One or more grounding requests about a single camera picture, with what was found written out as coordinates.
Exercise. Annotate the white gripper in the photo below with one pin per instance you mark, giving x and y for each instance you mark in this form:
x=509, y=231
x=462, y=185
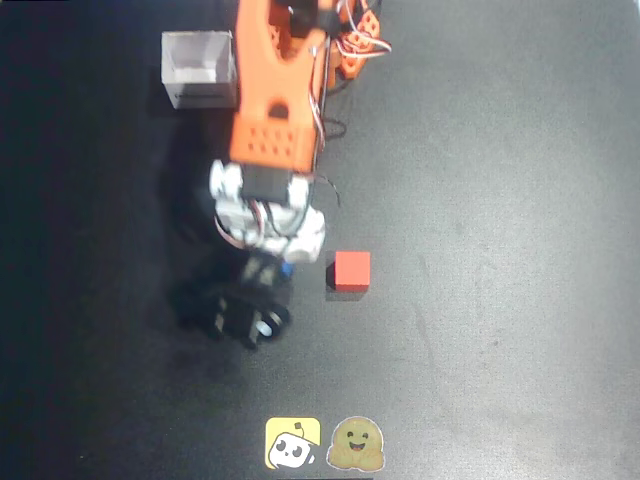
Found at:
x=239, y=314

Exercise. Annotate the blue plastic object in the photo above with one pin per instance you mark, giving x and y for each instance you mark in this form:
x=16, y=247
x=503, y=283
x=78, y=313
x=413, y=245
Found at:
x=286, y=270

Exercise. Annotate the orange arm base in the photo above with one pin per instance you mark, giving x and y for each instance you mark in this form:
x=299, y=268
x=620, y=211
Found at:
x=357, y=45

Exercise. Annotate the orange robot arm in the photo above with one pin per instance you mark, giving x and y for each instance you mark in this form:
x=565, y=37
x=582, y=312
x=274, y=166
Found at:
x=270, y=90

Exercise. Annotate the red cube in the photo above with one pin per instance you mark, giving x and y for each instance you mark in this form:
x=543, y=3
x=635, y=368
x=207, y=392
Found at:
x=352, y=270

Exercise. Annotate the white open box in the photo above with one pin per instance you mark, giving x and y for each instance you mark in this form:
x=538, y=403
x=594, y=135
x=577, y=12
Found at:
x=198, y=70

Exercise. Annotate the yellow robot face sticker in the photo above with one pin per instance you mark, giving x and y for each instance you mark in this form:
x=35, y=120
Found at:
x=292, y=443

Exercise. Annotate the smiling hugging face sticker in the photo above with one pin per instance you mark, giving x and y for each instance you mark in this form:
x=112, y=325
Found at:
x=355, y=444

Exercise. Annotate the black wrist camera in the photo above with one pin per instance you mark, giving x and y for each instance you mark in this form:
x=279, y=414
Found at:
x=245, y=305

